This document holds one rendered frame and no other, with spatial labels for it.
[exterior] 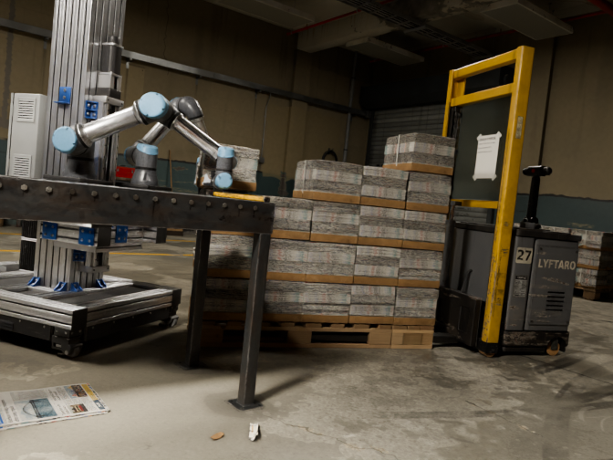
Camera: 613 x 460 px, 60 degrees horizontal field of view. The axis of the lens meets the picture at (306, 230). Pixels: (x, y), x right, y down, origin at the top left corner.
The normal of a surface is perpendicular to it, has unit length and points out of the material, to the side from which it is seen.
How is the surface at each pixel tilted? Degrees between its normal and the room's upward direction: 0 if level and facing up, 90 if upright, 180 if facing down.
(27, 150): 90
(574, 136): 90
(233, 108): 90
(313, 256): 90
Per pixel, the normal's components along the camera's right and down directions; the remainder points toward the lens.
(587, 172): -0.79, -0.05
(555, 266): 0.32, 0.08
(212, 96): 0.60, 0.11
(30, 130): -0.35, 0.01
